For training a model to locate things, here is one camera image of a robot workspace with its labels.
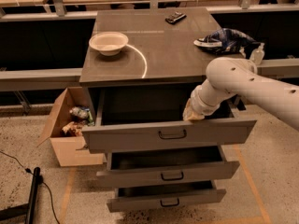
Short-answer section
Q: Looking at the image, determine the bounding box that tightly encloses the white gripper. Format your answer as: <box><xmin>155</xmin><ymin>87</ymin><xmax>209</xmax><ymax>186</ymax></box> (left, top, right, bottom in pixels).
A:
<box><xmin>182</xmin><ymin>85</ymin><xmax>220</xmax><ymax>120</ymax></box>

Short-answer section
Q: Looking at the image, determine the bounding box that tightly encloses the grey top drawer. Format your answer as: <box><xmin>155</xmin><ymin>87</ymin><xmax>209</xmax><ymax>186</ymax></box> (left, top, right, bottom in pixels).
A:
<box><xmin>83</xmin><ymin>84</ymin><xmax>256</xmax><ymax>153</ymax></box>

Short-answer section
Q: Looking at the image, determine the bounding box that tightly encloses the grey drawer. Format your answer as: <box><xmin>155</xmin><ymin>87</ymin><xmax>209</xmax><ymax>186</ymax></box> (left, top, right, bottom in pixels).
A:
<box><xmin>107</xmin><ymin>181</ymin><xmax>226</xmax><ymax>212</ymax></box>
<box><xmin>96</xmin><ymin>146</ymin><xmax>239</xmax><ymax>188</ymax></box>
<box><xmin>83</xmin><ymin>84</ymin><xmax>256</xmax><ymax>153</ymax></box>

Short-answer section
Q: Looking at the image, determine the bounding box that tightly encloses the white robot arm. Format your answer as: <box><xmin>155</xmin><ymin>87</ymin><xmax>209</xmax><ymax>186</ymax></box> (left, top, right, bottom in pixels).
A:
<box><xmin>182</xmin><ymin>57</ymin><xmax>299</xmax><ymax>131</ymax></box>

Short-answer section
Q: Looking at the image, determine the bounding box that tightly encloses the grey middle drawer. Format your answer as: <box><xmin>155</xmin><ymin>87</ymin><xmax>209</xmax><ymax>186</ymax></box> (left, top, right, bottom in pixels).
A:
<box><xmin>96</xmin><ymin>146</ymin><xmax>239</xmax><ymax>188</ymax></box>

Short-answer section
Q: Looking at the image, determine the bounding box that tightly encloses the grey drawer cabinet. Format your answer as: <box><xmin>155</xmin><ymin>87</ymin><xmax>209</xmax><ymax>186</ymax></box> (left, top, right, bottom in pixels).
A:
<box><xmin>78</xmin><ymin>7</ymin><xmax>250</xmax><ymax>117</ymax></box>

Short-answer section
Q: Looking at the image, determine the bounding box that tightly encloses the grey bottom drawer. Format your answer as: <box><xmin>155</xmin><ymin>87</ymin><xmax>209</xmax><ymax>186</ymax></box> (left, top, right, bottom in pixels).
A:
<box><xmin>107</xmin><ymin>181</ymin><xmax>226</xmax><ymax>212</ymax></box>

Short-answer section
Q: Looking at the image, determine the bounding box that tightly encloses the blue chip bag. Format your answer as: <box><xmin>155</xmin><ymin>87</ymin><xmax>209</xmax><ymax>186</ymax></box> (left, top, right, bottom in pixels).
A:
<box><xmin>193</xmin><ymin>28</ymin><xmax>261</xmax><ymax>55</ymax></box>

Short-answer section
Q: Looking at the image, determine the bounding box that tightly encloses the clear sanitizer bottle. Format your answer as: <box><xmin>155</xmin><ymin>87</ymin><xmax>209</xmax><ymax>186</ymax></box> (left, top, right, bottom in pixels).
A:
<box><xmin>249</xmin><ymin>43</ymin><xmax>264</xmax><ymax>65</ymax></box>

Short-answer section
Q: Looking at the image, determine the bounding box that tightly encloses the black remote control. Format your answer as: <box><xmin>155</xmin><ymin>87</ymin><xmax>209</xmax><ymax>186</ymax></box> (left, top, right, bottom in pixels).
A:
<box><xmin>165</xmin><ymin>11</ymin><xmax>187</xmax><ymax>25</ymax></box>

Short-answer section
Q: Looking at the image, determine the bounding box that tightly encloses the white bowl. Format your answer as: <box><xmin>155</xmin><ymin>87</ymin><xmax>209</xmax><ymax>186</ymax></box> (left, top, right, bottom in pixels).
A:
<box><xmin>89</xmin><ymin>32</ymin><xmax>129</xmax><ymax>56</ymax></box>

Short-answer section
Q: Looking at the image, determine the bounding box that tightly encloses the snack bag in box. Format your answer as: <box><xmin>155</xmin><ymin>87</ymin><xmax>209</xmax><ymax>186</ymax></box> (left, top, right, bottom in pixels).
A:
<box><xmin>69</xmin><ymin>106</ymin><xmax>93</xmax><ymax>119</ymax></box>

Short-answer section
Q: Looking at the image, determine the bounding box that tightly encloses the crumpled wrapper in box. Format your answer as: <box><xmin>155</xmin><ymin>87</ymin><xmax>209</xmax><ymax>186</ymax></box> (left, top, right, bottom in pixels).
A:
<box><xmin>62</xmin><ymin>120</ymin><xmax>87</xmax><ymax>136</ymax></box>

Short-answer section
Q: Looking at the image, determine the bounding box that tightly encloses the cardboard box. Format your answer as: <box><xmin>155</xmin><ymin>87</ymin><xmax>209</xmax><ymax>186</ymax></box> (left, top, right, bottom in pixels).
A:
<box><xmin>37</xmin><ymin>87</ymin><xmax>104</xmax><ymax>166</ymax></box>

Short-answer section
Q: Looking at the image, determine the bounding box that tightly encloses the black stand base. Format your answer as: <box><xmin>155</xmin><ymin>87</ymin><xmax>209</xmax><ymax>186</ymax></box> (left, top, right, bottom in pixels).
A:
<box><xmin>0</xmin><ymin>167</ymin><xmax>42</xmax><ymax>224</ymax></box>

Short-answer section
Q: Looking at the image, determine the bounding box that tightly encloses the black floor cable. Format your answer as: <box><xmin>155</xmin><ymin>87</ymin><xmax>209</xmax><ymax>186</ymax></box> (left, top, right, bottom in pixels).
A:
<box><xmin>0</xmin><ymin>150</ymin><xmax>62</xmax><ymax>224</ymax></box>

